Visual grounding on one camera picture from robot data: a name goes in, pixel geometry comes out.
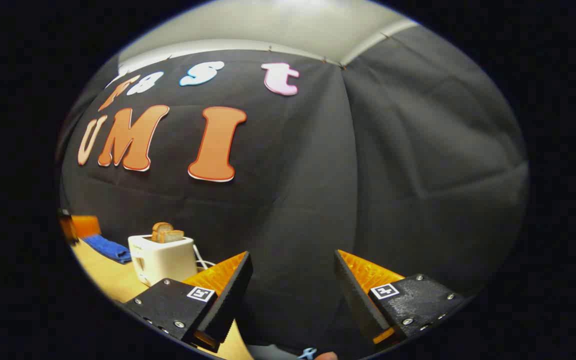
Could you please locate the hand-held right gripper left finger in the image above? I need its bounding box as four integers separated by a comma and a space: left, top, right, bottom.
120, 251, 254, 353

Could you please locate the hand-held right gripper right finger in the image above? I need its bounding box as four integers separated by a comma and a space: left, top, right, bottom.
333, 249, 467, 347

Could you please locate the white toaster cable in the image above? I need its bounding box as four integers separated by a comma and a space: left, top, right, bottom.
193, 244, 216, 271

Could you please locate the black backdrop cloth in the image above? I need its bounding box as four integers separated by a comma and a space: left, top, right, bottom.
57, 25, 529, 358

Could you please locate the white toaster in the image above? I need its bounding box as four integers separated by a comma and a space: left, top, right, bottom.
128, 234, 199, 287

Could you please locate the blue towel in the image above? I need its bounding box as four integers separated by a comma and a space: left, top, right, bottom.
82, 234, 133, 264

